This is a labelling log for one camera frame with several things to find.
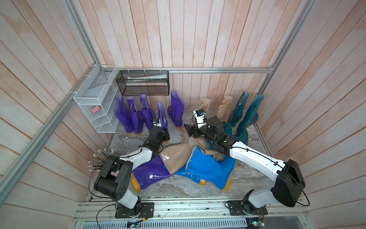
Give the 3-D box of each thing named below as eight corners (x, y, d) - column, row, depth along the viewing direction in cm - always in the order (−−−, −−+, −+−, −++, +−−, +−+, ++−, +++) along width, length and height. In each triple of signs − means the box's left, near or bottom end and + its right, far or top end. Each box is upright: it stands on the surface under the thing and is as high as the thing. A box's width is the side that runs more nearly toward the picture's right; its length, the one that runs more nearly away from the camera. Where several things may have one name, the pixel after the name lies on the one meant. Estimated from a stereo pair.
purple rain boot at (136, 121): (138, 138, 105) (128, 114, 84) (136, 122, 115) (127, 97, 94) (144, 137, 106) (136, 112, 85) (142, 121, 116) (134, 96, 95)
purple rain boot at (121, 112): (127, 138, 104) (114, 115, 84) (124, 122, 114) (112, 97, 94) (136, 136, 106) (125, 112, 85) (132, 120, 116) (121, 95, 95)
